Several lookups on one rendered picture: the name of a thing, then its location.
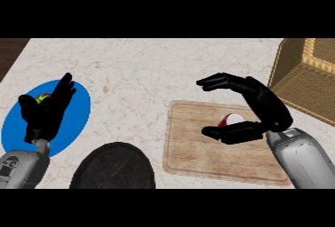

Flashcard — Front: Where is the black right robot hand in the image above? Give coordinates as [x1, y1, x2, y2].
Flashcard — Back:
[195, 72, 296, 145]

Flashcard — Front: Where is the black round pan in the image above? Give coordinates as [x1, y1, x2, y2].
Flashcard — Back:
[68, 141, 157, 190]

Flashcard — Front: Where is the brown wicker basket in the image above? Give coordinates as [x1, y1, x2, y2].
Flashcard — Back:
[267, 38, 335, 128]

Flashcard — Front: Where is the wooden cutting board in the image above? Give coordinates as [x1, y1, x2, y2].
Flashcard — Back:
[163, 99, 294, 188]

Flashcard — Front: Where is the red can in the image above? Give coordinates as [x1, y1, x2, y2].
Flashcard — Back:
[217, 113, 247, 129]

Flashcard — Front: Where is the red and green fruit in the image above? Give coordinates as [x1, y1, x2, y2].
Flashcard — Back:
[34, 93, 52, 105]

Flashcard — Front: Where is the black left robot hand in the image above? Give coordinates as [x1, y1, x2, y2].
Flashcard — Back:
[18, 72, 77, 145]

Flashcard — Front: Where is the blue oval plate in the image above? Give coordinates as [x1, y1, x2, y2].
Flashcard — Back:
[2, 79, 92, 159]

